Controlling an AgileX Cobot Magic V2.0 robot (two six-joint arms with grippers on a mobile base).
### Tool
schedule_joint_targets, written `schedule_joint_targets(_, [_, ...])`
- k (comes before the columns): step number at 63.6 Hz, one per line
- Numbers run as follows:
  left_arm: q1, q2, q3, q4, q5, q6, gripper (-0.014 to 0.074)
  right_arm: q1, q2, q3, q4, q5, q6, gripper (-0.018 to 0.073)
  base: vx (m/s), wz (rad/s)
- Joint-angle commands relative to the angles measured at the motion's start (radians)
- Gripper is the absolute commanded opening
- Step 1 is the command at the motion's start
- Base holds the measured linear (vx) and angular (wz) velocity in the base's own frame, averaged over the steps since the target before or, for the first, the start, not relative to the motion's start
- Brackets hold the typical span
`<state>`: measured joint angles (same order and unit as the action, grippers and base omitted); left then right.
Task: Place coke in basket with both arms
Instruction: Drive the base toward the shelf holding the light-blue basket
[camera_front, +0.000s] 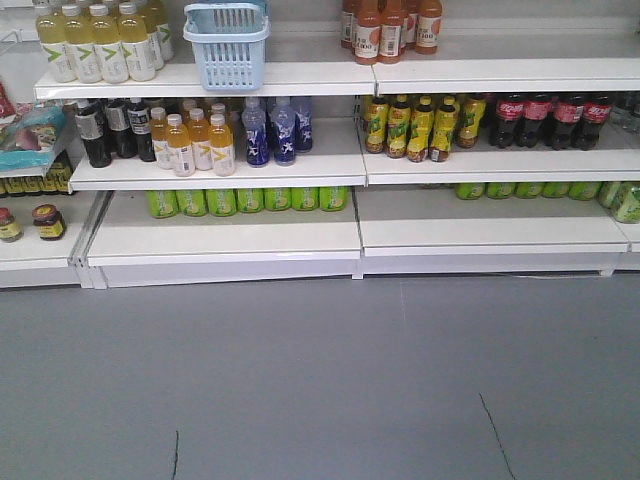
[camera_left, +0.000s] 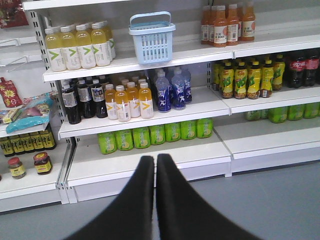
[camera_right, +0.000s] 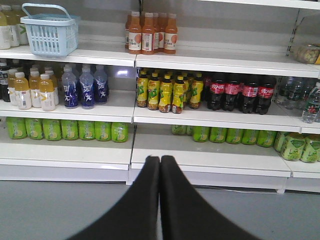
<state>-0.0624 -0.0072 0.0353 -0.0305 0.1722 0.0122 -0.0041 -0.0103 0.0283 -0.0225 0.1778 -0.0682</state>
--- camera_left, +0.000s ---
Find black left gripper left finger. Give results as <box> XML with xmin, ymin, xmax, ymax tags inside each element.
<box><xmin>67</xmin><ymin>155</ymin><xmax>155</xmax><ymax>240</ymax></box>

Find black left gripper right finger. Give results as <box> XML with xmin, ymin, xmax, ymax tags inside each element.
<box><xmin>156</xmin><ymin>153</ymin><xmax>258</xmax><ymax>240</ymax></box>

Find light blue plastic basket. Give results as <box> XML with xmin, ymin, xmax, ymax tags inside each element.
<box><xmin>128</xmin><ymin>11</ymin><xmax>176</xmax><ymax>65</ymax></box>

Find green drink can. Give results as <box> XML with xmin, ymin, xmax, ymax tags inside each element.
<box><xmin>149</xmin><ymin>124</ymin><xmax>166</xmax><ymax>145</ymax></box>
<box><xmin>97</xmin><ymin>132</ymin><xmax>117</xmax><ymax>155</ymax></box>
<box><xmin>132</xmin><ymin>126</ymin><xmax>151</xmax><ymax>149</ymax></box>
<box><xmin>180</xmin><ymin>120</ymin><xmax>197</xmax><ymax>140</ymax></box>
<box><xmin>196</xmin><ymin>117</ymin><xmax>213</xmax><ymax>139</ymax></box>
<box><xmin>115</xmin><ymin>129</ymin><xmax>134</xmax><ymax>151</ymax></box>
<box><xmin>164</xmin><ymin>122</ymin><xmax>181</xmax><ymax>143</ymax></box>

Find red lid sauce jar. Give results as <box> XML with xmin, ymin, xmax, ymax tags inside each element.
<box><xmin>33</xmin><ymin>151</ymin><xmax>53</xmax><ymax>175</ymax></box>
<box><xmin>7</xmin><ymin>157</ymin><xmax>26</xmax><ymax>180</ymax></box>

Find orange drink bottle white label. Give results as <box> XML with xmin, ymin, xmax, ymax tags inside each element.
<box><xmin>115</xmin><ymin>85</ymin><xmax>131</xmax><ymax>122</ymax></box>
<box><xmin>139</xmin><ymin>82</ymin><xmax>154</xmax><ymax>119</ymax></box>
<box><xmin>104</xmin><ymin>84</ymin><xmax>118</xmax><ymax>120</ymax></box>

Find blue water bottle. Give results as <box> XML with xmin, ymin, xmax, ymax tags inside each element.
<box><xmin>171</xmin><ymin>67</ymin><xmax>186</xmax><ymax>110</ymax></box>
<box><xmin>155</xmin><ymin>70</ymin><xmax>171</xmax><ymax>113</ymax></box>

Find dark tea bottle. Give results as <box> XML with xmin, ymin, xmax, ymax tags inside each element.
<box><xmin>77</xmin><ymin>79</ymin><xmax>95</xmax><ymax>119</ymax></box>
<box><xmin>62</xmin><ymin>80</ymin><xmax>81</xmax><ymax>125</ymax></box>
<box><xmin>91</xmin><ymin>79</ymin><xmax>108</xmax><ymax>118</ymax></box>

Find white metal shelving unit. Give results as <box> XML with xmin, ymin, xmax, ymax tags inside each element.
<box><xmin>0</xmin><ymin>0</ymin><xmax>320</xmax><ymax>213</ymax></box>

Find blue snack bag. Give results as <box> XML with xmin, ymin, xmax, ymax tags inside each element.
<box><xmin>6</xmin><ymin>91</ymin><xmax>56</xmax><ymax>134</ymax></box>

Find yellow lemon tea bottle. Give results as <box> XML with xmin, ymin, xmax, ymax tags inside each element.
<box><xmin>233</xmin><ymin>61</ymin><xmax>248</xmax><ymax>99</ymax></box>
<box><xmin>221</xmin><ymin>62</ymin><xmax>234</xmax><ymax>99</ymax></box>
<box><xmin>247</xmin><ymin>61</ymin><xmax>262</xmax><ymax>100</ymax></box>
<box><xmin>260</xmin><ymin>59</ymin><xmax>274</xmax><ymax>98</ymax></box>

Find red pouch snack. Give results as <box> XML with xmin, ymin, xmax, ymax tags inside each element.
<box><xmin>0</xmin><ymin>77</ymin><xmax>23</xmax><ymax>108</ymax></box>

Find pale yellow drink bottle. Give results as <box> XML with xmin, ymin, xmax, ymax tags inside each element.
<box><xmin>90</xmin><ymin>22</ymin><xmax>112</xmax><ymax>67</ymax></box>
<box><xmin>60</xmin><ymin>26</ymin><xmax>81</xmax><ymax>70</ymax></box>
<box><xmin>45</xmin><ymin>28</ymin><xmax>67</xmax><ymax>72</ymax></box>
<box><xmin>75</xmin><ymin>24</ymin><xmax>96</xmax><ymax>69</ymax></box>

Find dark cola bottle red label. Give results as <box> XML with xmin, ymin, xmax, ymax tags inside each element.
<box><xmin>287</xmin><ymin>50</ymin><xmax>306</xmax><ymax>89</ymax></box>
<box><xmin>304</xmin><ymin>49</ymin><xmax>320</xmax><ymax>87</ymax></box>

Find orange juice bottle barcode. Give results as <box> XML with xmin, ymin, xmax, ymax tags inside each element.
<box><xmin>226</xmin><ymin>4</ymin><xmax>239</xmax><ymax>46</ymax></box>

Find orange juice bottle C100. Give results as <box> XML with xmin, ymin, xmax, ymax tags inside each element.
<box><xmin>213</xmin><ymin>5</ymin><xmax>227</xmax><ymax>48</ymax></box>

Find orange juice bottle rear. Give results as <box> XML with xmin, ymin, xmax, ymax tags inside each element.
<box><xmin>241</xmin><ymin>1</ymin><xmax>256</xmax><ymax>42</ymax></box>

